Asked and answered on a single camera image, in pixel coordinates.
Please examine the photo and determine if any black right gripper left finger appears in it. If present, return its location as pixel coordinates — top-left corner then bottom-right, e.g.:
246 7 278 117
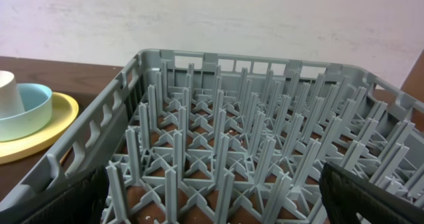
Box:
1 166 109 223

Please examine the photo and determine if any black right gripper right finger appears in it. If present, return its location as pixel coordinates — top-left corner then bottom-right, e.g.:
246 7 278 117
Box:
319 162 423 224

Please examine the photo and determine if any grey dishwasher rack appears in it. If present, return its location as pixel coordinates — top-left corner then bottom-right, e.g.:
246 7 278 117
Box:
1 49 423 223

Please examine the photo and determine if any yellow plate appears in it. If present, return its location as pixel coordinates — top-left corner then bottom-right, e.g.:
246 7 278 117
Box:
1 92 79 164

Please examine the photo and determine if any light blue bowl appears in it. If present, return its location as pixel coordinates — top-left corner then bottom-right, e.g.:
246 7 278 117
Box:
1 83 52 142

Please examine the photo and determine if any white cup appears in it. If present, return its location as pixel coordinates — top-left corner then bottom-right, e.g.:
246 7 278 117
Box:
0 70 25 119

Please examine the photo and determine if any wooden partition board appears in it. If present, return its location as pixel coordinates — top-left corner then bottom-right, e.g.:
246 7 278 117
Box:
401 50 424 102

